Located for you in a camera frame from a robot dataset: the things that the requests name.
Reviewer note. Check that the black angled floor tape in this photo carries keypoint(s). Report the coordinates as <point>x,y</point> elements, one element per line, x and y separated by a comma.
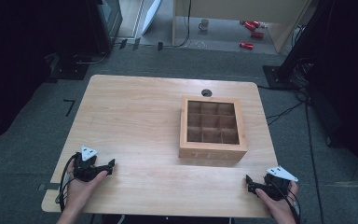
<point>71,105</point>

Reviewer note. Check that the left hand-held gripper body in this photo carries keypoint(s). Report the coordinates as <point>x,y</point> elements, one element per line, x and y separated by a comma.
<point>85,169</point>

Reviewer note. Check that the red can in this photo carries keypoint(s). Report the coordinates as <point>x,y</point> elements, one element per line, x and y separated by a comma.
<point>251,25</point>
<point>246,45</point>
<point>257,34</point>

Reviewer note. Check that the black monitor cabinet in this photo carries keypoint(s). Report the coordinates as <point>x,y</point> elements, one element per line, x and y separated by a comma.
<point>105,21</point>

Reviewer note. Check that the grey mug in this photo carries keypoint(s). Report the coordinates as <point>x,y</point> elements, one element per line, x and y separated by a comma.
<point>203,25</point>

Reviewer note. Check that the yellow floor tape line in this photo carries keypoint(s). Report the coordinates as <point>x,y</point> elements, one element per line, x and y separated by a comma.
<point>351,184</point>

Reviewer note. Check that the wooden compartment tea box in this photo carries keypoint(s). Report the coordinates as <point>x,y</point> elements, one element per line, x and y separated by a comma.
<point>213,147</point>

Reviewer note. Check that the white board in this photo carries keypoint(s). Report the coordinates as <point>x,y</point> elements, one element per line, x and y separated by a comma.
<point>151,14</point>

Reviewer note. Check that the person's right hand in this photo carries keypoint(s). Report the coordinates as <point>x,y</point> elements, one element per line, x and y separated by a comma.
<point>278,207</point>

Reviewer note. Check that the black stand base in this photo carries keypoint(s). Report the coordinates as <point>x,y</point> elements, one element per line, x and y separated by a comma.
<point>70,71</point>
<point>278,77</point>

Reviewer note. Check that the grey floor tape strip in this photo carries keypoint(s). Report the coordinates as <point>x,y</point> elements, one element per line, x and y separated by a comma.
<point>48,186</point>

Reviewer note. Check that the person's left hand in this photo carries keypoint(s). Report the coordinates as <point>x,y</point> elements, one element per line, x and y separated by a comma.
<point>82,191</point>

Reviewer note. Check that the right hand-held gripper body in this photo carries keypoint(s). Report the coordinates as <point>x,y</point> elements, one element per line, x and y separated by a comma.
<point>275,186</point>

